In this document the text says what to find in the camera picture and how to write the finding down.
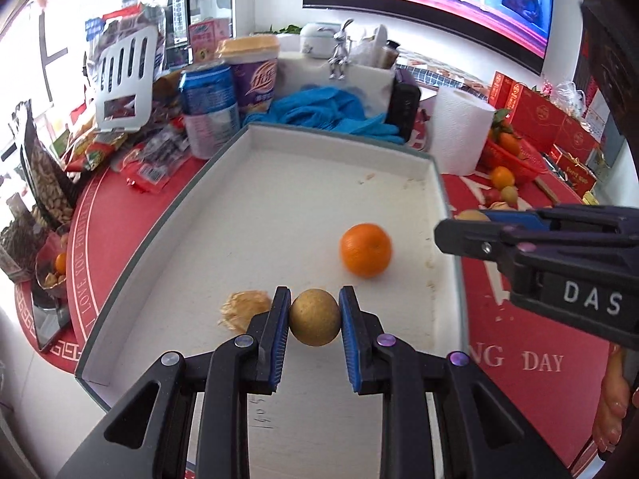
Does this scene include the red plastic basket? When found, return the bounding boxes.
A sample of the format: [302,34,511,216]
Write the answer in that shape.
[479,137,547,185]

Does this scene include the white slotted spatula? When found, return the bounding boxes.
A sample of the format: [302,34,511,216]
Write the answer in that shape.
[94,25,161,133]

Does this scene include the white paper towel roll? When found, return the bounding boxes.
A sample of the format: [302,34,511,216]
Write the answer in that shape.
[430,85,497,176]

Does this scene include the pink carton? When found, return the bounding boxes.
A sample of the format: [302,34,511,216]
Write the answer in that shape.
[189,17,231,63]

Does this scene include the wooden stick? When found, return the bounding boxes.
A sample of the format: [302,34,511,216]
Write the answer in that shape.
[534,177,560,205]

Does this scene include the pile of leafy tangerines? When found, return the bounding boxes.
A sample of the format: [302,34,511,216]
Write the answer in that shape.
[488,109,523,156]

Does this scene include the red printed tablecloth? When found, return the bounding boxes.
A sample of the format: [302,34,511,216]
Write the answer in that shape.
[15,105,620,479]

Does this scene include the orange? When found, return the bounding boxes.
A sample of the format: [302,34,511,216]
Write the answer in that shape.
[490,166,516,190]
[340,223,393,278]

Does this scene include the clear bag of peanuts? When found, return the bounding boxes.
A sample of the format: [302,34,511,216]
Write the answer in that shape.
[20,120,78,225]

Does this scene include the pile of red snack packets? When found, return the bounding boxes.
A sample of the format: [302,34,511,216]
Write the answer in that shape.
[65,120,193,193]

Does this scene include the blue drink can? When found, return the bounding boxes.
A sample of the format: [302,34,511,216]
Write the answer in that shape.
[179,60,241,159]

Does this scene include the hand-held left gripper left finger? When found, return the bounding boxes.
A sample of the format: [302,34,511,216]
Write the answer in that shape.
[55,287,293,479]

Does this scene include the red gift bag gold ribbon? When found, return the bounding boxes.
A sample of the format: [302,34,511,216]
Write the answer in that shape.
[549,144,597,195]

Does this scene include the purple instant drink cup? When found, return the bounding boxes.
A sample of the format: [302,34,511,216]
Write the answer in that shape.
[216,35,280,121]

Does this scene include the white lidded appliance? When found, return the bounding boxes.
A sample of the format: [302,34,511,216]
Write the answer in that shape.
[300,22,343,55]

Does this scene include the silver rabbit figurine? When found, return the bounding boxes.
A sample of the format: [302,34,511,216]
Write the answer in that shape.
[327,17,356,81]

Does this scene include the bag of dark seeds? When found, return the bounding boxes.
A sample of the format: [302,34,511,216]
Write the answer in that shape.
[0,210,51,280]

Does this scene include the black portable speaker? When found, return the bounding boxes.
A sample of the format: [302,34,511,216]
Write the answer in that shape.
[387,71,423,145]

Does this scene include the clear plastic candy bag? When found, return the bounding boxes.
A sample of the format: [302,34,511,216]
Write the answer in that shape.
[546,77,590,115]

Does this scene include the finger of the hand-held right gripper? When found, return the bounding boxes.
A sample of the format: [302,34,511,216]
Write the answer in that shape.
[434,217,639,280]
[482,204,622,233]

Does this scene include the white cardboard tray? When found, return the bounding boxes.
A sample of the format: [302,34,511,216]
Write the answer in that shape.
[75,122,471,479]

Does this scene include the red gift box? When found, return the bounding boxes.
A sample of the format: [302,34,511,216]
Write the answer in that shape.
[488,71,525,111]
[509,85,570,148]
[554,115,600,160]

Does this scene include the desk calendar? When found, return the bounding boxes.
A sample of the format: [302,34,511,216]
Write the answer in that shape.
[584,95,612,135]

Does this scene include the person's right hand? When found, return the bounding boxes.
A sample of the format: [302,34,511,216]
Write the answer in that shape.
[593,344,637,460]

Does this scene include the blue rubber gloves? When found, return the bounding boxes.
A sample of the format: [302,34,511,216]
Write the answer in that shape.
[244,86,404,144]

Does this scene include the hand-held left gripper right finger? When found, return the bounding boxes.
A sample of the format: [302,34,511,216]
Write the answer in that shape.
[338,285,575,479]

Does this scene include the white box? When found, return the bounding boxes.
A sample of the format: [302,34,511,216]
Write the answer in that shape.
[277,52,397,121]

